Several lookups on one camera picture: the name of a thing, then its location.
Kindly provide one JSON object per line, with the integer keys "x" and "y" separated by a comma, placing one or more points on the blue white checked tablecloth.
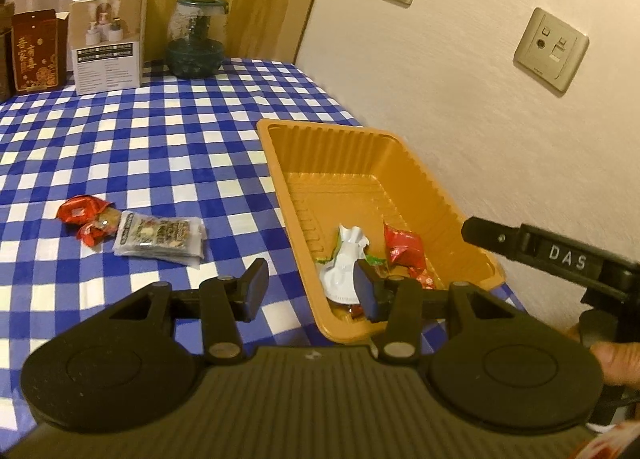
{"x": 150, "y": 139}

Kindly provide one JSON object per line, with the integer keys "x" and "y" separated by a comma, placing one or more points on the white box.
{"x": 107, "y": 39}

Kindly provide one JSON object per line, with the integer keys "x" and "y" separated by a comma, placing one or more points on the glass jar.
{"x": 195, "y": 44}

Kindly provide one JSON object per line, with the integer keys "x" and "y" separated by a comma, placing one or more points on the red white printed candy packet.
{"x": 422, "y": 279}

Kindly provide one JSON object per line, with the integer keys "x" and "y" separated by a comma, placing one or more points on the wall data socket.
{"x": 550, "y": 49}

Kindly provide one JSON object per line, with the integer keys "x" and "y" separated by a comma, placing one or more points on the grey snack packet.
{"x": 157, "y": 238}

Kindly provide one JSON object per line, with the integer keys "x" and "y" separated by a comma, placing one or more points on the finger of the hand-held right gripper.
{"x": 492, "y": 236}

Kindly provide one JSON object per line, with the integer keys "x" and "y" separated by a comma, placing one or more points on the green candy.
{"x": 375, "y": 259}

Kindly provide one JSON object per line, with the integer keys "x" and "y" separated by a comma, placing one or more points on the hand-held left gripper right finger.
{"x": 365, "y": 289}

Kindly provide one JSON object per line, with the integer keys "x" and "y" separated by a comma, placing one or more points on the orange plastic tray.
{"x": 345, "y": 174}

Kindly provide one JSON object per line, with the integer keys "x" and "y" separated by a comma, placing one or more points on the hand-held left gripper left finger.
{"x": 255, "y": 284}

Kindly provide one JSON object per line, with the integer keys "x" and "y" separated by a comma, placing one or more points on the dark red box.
{"x": 37, "y": 51}

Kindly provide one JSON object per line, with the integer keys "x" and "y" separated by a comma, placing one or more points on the small brown red candy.
{"x": 99, "y": 230}

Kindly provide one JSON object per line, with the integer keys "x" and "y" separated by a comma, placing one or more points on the white snack packet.
{"x": 345, "y": 259}

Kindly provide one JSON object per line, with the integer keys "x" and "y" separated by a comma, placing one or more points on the large red candy packet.
{"x": 402, "y": 246}

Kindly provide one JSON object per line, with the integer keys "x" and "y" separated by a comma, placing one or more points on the person's right hand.
{"x": 617, "y": 361}

